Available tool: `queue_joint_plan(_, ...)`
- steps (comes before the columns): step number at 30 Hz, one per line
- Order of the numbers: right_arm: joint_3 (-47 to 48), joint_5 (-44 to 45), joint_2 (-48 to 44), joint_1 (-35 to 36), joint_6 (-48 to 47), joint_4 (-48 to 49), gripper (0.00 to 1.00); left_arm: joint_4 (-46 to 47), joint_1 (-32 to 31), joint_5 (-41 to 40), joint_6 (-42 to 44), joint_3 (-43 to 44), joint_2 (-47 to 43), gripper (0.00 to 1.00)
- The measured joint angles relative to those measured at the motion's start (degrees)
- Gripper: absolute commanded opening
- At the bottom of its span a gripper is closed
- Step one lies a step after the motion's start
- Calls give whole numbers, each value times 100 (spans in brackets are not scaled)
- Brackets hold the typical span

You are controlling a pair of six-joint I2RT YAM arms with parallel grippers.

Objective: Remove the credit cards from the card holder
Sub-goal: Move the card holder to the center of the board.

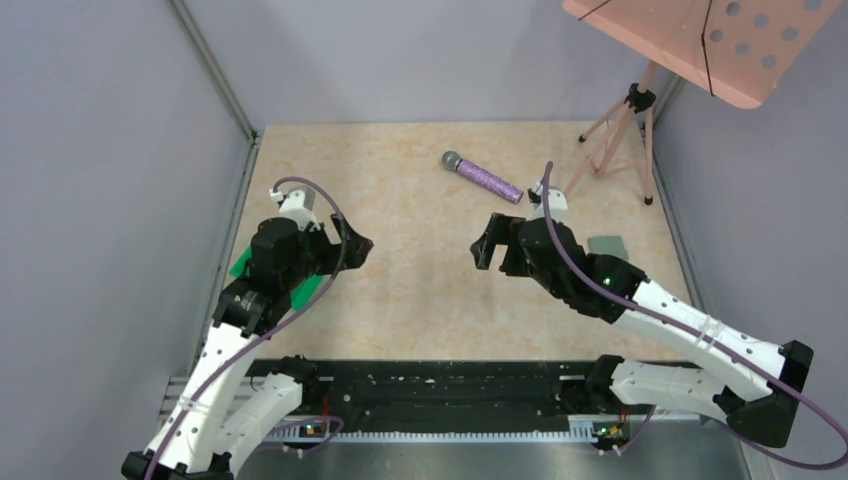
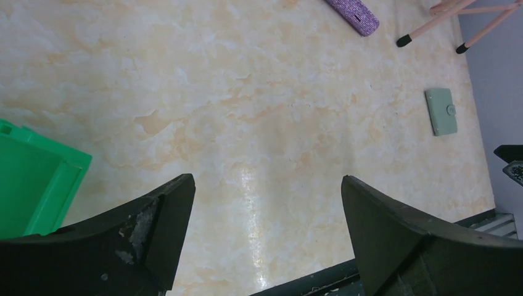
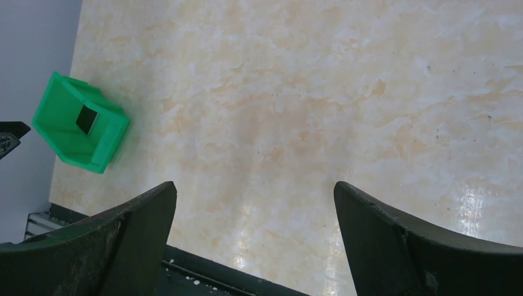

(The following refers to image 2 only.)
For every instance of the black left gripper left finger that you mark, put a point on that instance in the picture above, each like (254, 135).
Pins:
(132, 249)

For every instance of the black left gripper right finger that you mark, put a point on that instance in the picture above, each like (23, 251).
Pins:
(400, 250)

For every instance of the sage green card holder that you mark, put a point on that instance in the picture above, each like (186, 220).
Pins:
(442, 111)

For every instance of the green plastic bin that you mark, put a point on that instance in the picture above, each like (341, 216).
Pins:
(39, 180)

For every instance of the purple glitter microphone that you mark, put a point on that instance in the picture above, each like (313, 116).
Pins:
(357, 15)

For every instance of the aluminium front rail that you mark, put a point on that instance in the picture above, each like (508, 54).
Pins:
(503, 225)

